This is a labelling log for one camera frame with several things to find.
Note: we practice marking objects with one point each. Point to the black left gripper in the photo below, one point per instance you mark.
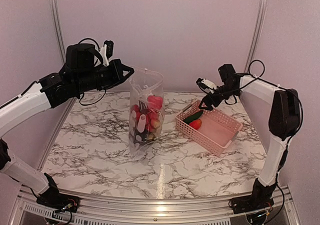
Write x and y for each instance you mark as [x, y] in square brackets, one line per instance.
[117, 66]

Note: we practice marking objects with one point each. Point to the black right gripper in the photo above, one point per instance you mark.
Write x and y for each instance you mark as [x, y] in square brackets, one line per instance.
[206, 99]

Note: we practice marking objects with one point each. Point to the green cucumber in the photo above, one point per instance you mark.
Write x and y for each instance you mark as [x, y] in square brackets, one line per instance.
[193, 117]

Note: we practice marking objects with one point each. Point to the orange red mango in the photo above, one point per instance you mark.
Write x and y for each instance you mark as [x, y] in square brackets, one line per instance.
[196, 124]

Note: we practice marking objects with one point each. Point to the red apple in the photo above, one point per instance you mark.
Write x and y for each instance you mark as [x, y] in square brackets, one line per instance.
[155, 102]

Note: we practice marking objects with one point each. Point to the clear pink zip top bag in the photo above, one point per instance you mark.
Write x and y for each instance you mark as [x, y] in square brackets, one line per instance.
[143, 85]

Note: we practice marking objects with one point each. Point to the dark purple eggplant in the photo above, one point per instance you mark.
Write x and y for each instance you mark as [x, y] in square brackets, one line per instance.
[145, 137]

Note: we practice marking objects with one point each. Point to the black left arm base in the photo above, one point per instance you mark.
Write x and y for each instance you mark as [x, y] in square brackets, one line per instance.
[61, 202]

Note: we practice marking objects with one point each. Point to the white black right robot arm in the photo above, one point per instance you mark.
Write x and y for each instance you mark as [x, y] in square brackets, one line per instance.
[285, 116]

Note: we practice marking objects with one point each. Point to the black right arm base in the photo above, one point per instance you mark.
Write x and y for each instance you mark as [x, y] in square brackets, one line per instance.
[260, 197]

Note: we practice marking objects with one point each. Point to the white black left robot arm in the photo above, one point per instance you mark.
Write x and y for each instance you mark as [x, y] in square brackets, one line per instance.
[47, 94]

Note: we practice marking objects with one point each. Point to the pink perforated plastic basket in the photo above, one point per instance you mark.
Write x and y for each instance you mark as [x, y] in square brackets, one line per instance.
[217, 131]

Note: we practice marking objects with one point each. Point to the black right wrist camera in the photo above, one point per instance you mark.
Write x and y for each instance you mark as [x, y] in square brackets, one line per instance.
[226, 71]

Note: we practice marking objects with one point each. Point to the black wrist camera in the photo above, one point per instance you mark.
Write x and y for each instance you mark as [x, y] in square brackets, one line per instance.
[81, 57]
[226, 71]

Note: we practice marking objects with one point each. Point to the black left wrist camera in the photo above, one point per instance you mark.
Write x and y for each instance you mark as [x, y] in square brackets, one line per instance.
[81, 57]

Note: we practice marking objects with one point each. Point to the aluminium frame post left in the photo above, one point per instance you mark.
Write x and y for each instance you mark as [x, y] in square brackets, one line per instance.
[58, 29]

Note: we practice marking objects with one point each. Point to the aluminium frame post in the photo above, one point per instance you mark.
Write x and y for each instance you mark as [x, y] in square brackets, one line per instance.
[58, 29]
[261, 14]

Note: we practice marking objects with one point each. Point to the aluminium frame post right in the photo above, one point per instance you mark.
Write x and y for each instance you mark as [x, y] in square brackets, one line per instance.
[261, 14]

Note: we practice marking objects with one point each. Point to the aluminium front rail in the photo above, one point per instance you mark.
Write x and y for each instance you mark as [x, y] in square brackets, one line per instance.
[107, 210]

